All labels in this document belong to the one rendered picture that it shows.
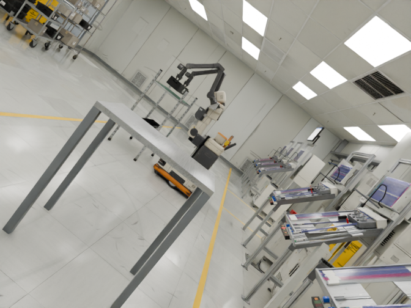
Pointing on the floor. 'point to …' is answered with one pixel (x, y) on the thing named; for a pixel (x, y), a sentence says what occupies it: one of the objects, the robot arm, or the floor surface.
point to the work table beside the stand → (161, 142)
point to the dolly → (10, 7)
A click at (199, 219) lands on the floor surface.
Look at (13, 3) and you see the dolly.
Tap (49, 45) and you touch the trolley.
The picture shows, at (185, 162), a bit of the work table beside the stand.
